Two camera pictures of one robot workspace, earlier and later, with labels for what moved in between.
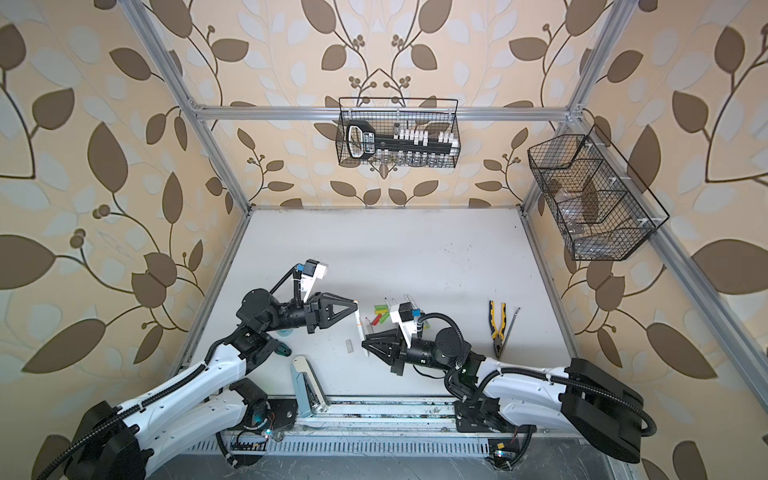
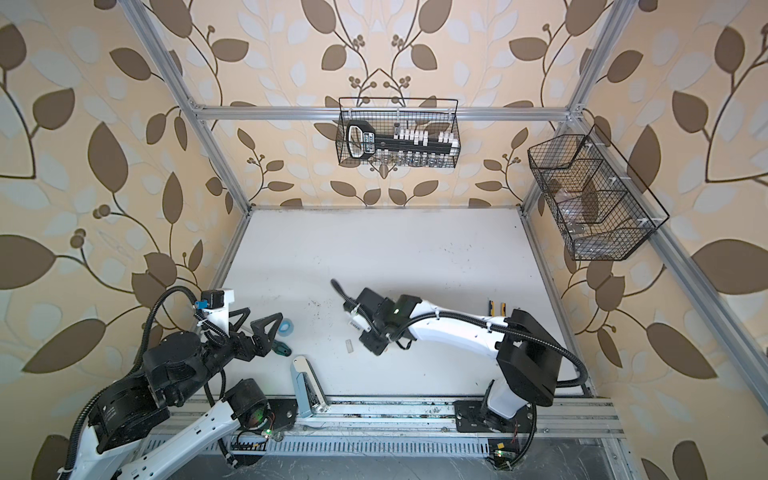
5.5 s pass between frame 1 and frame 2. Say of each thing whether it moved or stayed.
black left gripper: moved
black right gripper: moved
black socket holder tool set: stayed
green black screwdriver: stayed
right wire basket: stayed
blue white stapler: stayed
